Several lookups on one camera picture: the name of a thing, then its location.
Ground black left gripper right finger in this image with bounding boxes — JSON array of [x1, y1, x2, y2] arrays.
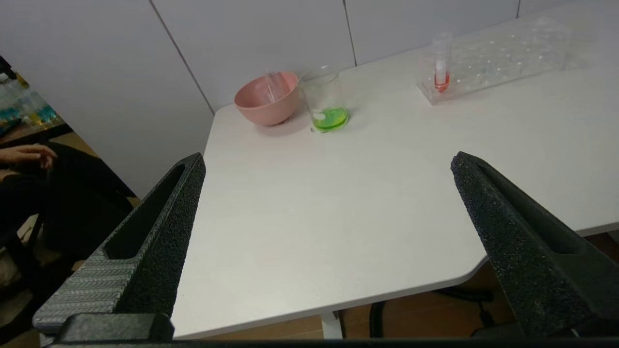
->
[[451, 151, 619, 339]]

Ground pink plastic bowl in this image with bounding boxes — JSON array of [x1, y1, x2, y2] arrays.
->
[[234, 72, 301, 127]]

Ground white table leg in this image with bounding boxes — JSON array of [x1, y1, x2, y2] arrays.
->
[[319, 311, 344, 340]]

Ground test tube with red pigment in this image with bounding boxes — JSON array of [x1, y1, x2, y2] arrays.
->
[[431, 32, 453, 94]]

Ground clear plastic beaker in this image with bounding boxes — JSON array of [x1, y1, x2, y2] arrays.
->
[[299, 66, 350, 134]]

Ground clear acrylic test tube rack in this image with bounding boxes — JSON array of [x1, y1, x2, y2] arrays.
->
[[417, 16, 572, 106]]

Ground dark wooden side desk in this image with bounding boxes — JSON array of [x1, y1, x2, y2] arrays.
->
[[0, 118, 74, 148]]

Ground bottle with cyan liquid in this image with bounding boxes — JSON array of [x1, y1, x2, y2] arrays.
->
[[34, 94, 58, 124]]

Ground bystander bare hand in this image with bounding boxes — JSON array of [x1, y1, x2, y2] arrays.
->
[[0, 144, 59, 171]]

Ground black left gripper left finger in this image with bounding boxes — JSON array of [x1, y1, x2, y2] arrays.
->
[[33, 153, 206, 339]]

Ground seated person black clothes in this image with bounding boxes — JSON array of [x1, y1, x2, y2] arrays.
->
[[0, 142, 137, 274]]

